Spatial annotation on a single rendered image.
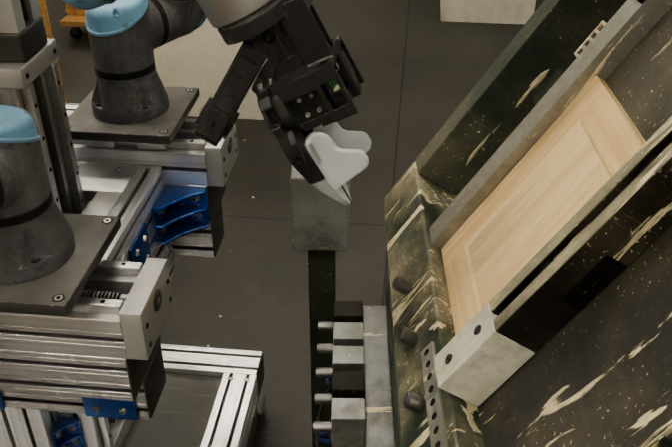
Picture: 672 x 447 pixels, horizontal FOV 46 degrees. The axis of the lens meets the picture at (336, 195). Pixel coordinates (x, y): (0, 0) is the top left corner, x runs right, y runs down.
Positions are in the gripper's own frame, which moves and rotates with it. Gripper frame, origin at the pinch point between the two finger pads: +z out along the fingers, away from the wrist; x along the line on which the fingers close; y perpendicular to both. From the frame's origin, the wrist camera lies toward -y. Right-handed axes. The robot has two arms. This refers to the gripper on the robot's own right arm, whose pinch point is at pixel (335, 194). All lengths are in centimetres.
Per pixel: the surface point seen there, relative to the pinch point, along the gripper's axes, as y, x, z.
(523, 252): 8.9, 31.7, 36.7
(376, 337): -24, 42, 52
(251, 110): -122, 272, 80
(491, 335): 3.4, 13.9, 35.0
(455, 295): -5, 36, 44
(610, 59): 30, 53, 22
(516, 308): 8.0, 14.6, 32.4
